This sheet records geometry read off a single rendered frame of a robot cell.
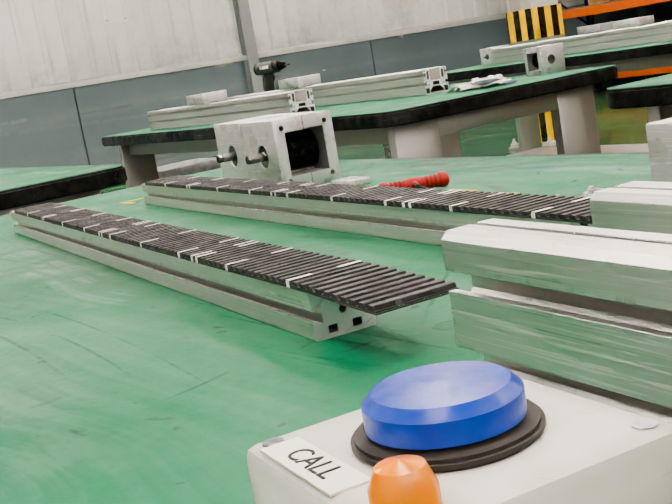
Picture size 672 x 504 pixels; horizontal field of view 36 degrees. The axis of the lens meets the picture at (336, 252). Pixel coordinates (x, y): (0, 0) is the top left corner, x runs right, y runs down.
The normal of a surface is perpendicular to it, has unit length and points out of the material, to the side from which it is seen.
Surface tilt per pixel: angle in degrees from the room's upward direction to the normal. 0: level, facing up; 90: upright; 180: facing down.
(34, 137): 90
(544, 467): 0
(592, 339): 90
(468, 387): 3
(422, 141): 90
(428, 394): 3
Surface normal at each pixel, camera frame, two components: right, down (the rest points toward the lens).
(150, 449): -0.17, -0.97
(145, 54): 0.53, 0.06
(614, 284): -0.87, 0.23
